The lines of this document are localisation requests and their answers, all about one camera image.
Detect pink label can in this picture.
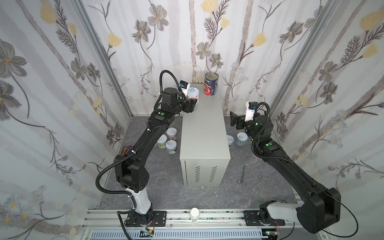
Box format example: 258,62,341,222
187,87,200,102

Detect teal label can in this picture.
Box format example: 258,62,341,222
235,132,249,146

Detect dark blue tomato can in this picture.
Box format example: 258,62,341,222
204,73,219,96

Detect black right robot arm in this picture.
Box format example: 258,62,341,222
230,102,344,234

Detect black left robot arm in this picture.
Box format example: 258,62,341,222
95,70,198,227

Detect white can right of cabinet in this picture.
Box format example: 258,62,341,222
227,135,235,148

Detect pink can near cabinet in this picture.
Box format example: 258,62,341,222
166,128,178,140

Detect white lid can front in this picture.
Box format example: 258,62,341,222
166,140,177,154

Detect green label can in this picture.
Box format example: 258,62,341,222
157,135,168,149

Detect grey metal cabinet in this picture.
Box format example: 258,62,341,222
180,84,231,187

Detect metal scissors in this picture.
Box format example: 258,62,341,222
237,166,247,187
249,175,268,189

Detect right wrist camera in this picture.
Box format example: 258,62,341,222
245,102,259,122

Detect white knob on rail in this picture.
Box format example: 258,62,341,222
190,208,200,222

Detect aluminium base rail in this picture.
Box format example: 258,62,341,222
79,209,332,240

